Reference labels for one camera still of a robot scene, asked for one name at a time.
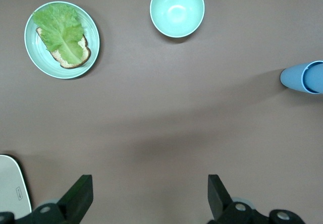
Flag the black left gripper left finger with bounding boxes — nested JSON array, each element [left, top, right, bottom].
[[15, 175, 93, 224]]

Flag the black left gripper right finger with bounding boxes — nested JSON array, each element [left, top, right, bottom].
[[208, 175, 272, 224]]

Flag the blue plastic cup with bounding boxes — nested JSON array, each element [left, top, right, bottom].
[[303, 62, 323, 93], [280, 60, 323, 94]]

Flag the bread slice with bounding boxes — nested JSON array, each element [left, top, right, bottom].
[[35, 26, 91, 70]]

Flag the green plate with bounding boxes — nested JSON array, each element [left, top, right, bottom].
[[24, 1, 100, 79]]

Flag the green lettuce leaf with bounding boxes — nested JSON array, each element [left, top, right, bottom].
[[32, 3, 85, 65]]

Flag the green bowl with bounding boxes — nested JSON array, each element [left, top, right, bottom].
[[149, 0, 205, 38]]

